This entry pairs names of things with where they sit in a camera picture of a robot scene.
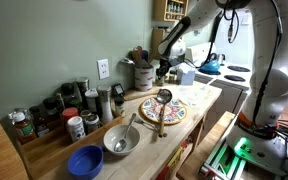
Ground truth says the dark sauce bottle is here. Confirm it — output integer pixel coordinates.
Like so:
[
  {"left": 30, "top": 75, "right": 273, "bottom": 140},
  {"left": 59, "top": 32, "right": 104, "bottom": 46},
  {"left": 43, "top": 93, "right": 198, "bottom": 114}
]
[{"left": 28, "top": 105, "right": 51, "bottom": 138}]

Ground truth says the stainless steel mill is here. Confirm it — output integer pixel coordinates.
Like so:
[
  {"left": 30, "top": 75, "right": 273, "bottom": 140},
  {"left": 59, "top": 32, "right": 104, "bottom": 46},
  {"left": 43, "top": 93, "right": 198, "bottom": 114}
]
[{"left": 96, "top": 85, "right": 114, "bottom": 125}]

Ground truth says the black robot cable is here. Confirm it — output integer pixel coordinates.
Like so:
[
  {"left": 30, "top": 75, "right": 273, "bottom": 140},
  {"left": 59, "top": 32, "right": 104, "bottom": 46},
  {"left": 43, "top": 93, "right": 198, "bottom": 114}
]
[{"left": 250, "top": 0, "right": 285, "bottom": 129}]

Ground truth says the small labelled spice bottle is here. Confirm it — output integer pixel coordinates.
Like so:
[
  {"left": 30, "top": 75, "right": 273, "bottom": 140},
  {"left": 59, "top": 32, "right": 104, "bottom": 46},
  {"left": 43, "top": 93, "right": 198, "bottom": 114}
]
[{"left": 113, "top": 95, "right": 127, "bottom": 118}]

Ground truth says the small jar metal lid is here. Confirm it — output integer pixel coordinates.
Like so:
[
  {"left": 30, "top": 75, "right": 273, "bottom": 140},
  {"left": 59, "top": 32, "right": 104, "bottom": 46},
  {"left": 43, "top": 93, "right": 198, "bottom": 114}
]
[
  {"left": 79, "top": 109, "right": 92, "bottom": 120},
  {"left": 83, "top": 114, "right": 101, "bottom": 135}
]

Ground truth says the white ceramic bowl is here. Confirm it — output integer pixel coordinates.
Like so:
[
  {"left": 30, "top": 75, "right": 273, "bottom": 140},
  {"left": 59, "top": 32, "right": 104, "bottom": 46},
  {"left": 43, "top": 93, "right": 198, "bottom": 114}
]
[{"left": 103, "top": 124, "right": 141, "bottom": 156}]

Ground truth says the colourful patterned ceramic plate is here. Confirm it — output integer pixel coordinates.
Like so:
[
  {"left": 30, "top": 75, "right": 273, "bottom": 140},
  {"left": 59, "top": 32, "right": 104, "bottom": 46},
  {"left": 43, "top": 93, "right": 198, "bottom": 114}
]
[{"left": 139, "top": 96, "right": 188, "bottom": 126}]

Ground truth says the dark blue spoon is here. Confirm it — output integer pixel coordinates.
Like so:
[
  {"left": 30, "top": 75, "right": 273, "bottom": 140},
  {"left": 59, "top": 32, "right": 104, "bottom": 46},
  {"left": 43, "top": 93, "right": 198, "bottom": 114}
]
[{"left": 141, "top": 49, "right": 150, "bottom": 64}]

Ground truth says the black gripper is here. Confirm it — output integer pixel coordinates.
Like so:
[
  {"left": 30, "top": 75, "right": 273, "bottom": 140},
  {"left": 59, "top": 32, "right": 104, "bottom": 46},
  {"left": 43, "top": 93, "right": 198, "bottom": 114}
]
[{"left": 155, "top": 55, "right": 185, "bottom": 82}]

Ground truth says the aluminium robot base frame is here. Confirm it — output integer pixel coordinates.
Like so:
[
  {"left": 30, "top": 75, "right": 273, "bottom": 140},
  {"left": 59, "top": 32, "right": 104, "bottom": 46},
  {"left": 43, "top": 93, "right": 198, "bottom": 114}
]
[{"left": 198, "top": 133, "right": 288, "bottom": 178}]

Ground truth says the dark jar black lid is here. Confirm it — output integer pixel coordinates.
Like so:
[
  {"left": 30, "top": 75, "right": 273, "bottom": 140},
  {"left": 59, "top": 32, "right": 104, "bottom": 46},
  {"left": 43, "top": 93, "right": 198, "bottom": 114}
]
[{"left": 42, "top": 96, "right": 61, "bottom": 123}]

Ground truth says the wooden spatula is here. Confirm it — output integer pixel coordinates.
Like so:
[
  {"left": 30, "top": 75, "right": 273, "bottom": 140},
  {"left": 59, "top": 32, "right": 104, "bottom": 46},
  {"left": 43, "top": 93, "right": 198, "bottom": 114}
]
[{"left": 130, "top": 48, "right": 143, "bottom": 68}]

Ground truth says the metal fork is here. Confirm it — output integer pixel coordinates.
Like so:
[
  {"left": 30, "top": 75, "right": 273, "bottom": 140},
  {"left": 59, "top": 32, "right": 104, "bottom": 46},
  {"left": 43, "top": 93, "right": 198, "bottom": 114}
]
[{"left": 133, "top": 116, "right": 168, "bottom": 138}]

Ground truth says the black pepper grinder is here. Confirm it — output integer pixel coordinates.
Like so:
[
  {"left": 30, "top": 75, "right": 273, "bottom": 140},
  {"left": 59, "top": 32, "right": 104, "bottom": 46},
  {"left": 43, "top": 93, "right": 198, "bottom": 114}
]
[{"left": 60, "top": 82, "right": 76, "bottom": 108}]

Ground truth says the metal ladle wooden handle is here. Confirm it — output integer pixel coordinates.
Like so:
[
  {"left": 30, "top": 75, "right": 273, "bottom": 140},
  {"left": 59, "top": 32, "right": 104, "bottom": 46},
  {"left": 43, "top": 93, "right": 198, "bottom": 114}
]
[{"left": 155, "top": 88, "right": 173, "bottom": 138}]

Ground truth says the blue tissue box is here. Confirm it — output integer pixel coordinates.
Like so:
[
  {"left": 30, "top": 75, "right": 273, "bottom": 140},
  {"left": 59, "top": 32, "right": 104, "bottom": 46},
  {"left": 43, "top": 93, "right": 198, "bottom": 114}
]
[{"left": 177, "top": 68, "right": 197, "bottom": 86}]

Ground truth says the metal kitchen utensil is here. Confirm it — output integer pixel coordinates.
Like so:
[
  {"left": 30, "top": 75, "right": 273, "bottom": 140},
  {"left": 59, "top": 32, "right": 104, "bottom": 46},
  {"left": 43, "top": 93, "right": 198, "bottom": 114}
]
[{"left": 120, "top": 57, "right": 136, "bottom": 67}]

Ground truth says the blue kettle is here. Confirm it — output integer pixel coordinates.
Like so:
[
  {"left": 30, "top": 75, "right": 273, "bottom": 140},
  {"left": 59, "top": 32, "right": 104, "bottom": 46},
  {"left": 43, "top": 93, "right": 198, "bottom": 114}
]
[{"left": 198, "top": 52, "right": 222, "bottom": 75}]

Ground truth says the white facial tissue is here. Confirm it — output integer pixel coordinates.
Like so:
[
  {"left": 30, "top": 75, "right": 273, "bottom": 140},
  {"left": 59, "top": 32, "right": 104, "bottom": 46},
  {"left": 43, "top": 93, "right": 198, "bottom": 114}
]
[{"left": 177, "top": 62, "right": 195, "bottom": 73}]

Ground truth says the wooden countertop spice tray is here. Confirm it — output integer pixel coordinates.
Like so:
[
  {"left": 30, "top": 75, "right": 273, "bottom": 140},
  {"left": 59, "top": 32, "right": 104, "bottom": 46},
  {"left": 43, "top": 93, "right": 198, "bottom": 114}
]
[{"left": 15, "top": 114, "right": 123, "bottom": 180}]

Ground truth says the light wooden spoon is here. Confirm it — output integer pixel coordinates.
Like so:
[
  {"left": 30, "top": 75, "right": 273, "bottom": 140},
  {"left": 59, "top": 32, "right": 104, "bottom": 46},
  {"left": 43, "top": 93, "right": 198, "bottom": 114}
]
[{"left": 147, "top": 49, "right": 157, "bottom": 66}]

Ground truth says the metal spoon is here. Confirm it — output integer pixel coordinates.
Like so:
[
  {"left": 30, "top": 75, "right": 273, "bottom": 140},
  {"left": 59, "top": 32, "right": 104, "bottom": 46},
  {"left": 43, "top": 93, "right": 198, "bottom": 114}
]
[{"left": 113, "top": 112, "right": 138, "bottom": 153}]

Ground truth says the red sauce bottle white cap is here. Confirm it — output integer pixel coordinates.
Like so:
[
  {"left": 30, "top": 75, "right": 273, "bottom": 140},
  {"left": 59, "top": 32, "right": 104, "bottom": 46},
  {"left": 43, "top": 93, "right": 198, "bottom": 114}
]
[{"left": 12, "top": 111, "right": 38, "bottom": 145}]

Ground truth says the white utensil crock red print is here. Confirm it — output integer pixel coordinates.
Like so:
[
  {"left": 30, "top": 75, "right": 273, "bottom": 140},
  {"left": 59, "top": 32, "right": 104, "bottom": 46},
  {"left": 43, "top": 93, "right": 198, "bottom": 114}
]
[{"left": 133, "top": 65, "right": 155, "bottom": 92}]

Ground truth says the small black digital timer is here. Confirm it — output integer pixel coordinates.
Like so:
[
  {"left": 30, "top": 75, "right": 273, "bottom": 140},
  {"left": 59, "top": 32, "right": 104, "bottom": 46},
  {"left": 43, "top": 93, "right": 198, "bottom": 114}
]
[{"left": 111, "top": 83, "right": 126, "bottom": 98}]

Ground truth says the white wall outlet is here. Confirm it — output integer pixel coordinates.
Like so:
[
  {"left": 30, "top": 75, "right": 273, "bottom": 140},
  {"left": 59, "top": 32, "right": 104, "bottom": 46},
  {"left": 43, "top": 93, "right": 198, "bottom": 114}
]
[{"left": 96, "top": 58, "right": 111, "bottom": 81}]

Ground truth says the red yellow package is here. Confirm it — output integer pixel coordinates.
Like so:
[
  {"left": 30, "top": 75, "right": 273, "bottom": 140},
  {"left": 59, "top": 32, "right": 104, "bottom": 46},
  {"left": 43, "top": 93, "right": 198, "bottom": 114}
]
[{"left": 155, "top": 138, "right": 192, "bottom": 180}]

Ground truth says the red lid container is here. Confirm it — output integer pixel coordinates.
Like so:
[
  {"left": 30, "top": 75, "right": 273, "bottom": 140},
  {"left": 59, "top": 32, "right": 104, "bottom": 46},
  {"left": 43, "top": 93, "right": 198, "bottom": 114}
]
[{"left": 61, "top": 107, "right": 80, "bottom": 125}]

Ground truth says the white stove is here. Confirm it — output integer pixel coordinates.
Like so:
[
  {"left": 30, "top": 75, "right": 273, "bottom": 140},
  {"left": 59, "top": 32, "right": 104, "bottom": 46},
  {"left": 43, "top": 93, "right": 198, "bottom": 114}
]
[{"left": 184, "top": 41, "right": 257, "bottom": 134}]

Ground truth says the blue plastic bowl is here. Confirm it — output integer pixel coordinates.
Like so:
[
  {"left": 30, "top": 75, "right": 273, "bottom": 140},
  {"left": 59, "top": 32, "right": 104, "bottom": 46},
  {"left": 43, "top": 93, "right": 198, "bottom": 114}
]
[{"left": 67, "top": 144, "right": 105, "bottom": 180}]

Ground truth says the wooden cutting board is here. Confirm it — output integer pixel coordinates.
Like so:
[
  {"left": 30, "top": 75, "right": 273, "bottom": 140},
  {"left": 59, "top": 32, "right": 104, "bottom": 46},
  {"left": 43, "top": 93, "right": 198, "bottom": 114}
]
[{"left": 123, "top": 87, "right": 162, "bottom": 101}]

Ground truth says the white labelled shaker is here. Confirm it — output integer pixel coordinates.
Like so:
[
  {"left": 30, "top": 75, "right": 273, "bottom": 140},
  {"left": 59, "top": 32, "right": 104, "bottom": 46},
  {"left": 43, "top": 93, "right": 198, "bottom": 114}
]
[{"left": 66, "top": 115, "right": 87, "bottom": 143}]

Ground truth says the wooden platform plank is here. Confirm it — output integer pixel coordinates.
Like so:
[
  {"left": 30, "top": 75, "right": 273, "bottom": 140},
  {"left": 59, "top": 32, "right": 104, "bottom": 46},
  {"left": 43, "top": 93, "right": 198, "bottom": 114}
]
[{"left": 176, "top": 110, "right": 237, "bottom": 180}]

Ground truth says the steel canister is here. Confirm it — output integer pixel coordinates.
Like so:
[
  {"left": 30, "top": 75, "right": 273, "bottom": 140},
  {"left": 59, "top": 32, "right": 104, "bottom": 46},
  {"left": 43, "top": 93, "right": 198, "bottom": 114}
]
[{"left": 75, "top": 77, "right": 90, "bottom": 101}]

